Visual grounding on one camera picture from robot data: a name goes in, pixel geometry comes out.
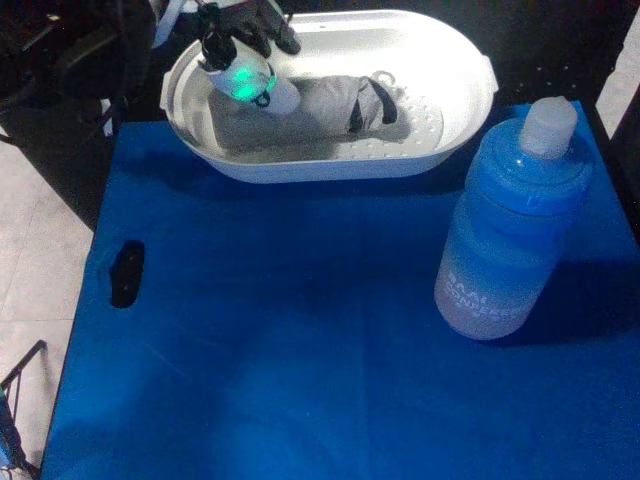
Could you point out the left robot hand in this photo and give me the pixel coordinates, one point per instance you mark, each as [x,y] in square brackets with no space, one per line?
[250,85]

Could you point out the grey cloth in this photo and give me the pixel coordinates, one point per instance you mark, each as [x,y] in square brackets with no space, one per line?
[325,105]

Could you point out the blue water bottle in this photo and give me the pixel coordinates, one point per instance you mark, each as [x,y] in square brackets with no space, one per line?
[500,225]

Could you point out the white oval plastic tub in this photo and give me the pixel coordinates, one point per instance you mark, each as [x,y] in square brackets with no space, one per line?
[380,45]

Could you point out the black metal stand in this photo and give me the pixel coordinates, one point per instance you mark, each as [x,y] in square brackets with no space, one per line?
[40,346]

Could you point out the black equipment frame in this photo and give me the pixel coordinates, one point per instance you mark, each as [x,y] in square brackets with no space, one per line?
[75,60]

